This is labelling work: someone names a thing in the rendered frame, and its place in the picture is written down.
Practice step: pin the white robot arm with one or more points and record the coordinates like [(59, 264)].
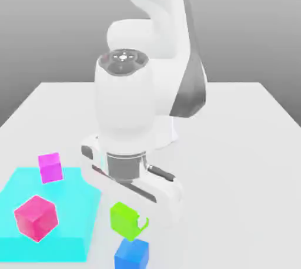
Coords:
[(124, 104)]

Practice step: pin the small magenta cube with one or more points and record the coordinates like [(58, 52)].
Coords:
[(50, 168)]

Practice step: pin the small pink cube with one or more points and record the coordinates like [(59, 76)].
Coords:
[(35, 218)]

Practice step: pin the large cyan box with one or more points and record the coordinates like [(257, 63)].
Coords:
[(75, 203)]

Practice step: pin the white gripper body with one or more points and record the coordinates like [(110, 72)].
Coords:
[(164, 193)]

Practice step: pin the small blue cube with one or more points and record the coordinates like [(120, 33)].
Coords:
[(131, 255)]

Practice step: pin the small green cube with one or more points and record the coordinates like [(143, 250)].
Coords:
[(122, 222)]

